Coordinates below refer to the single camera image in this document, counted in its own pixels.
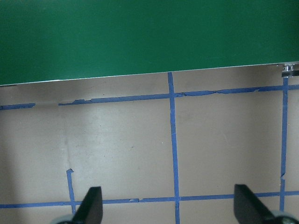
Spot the green conveyor belt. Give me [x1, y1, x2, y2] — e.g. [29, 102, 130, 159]
[0, 0, 299, 86]

